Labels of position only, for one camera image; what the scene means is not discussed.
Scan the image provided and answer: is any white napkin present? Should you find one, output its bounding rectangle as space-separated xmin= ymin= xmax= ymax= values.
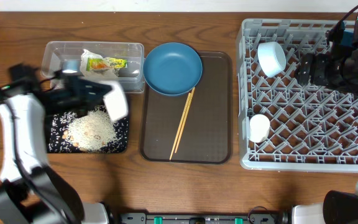
xmin=80 ymin=49 xmax=119 ymax=80

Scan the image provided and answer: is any white bowl with food scraps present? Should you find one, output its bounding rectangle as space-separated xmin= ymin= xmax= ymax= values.
xmin=101 ymin=80 xmax=129 ymax=122

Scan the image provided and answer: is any light blue bowl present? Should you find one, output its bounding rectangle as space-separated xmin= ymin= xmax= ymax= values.
xmin=257 ymin=42 xmax=287 ymax=78

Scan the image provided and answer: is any white cup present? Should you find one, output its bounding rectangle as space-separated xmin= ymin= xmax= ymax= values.
xmin=249 ymin=114 xmax=270 ymax=143

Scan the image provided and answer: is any dark blue plate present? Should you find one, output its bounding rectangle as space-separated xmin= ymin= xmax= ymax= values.
xmin=144 ymin=42 xmax=203 ymax=96

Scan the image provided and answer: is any wooden chopstick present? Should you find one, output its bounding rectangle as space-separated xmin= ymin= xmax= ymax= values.
xmin=174 ymin=87 xmax=195 ymax=154
xmin=169 ymin=87 xmax=195 ymax=160

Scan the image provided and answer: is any yellow green snack wrapper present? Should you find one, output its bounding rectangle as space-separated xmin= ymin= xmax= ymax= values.
xmin=86 ymin=57 xmax=127 ymax=71

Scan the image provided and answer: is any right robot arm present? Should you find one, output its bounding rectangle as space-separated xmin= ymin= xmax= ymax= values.
xmin=290 ymin=6 xmax=358 ymax=223

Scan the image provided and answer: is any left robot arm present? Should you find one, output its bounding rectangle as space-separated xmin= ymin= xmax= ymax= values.
xmin=0 ymin=63 xmax=114 ymax=223

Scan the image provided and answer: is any spilled rice food waste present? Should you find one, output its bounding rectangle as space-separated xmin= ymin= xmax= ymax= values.
xmin=50 ymin=105 xmax=129 ymax=153

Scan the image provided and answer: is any grey dishwasher rack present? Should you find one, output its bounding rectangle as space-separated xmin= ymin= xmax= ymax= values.
xmin=236 ymin=19 xmax=358 ymax=172

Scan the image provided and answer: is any clear plastic bin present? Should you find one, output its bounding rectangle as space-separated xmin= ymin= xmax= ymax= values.
xmin=41 ymin=41 xmax=145 ymax=93

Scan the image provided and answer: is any black plastic tray bin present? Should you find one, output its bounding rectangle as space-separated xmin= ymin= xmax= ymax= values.
xmin=46 ymin=97 xmax=131 ymax=154

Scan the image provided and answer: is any dark brown serving tray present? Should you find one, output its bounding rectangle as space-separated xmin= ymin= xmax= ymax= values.
xmin=140 ymin=52 xmax=232 ymax=164

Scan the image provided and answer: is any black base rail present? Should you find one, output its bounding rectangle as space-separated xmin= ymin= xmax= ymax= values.
xmin=117 ymin=211 xmax=292 ymax=224

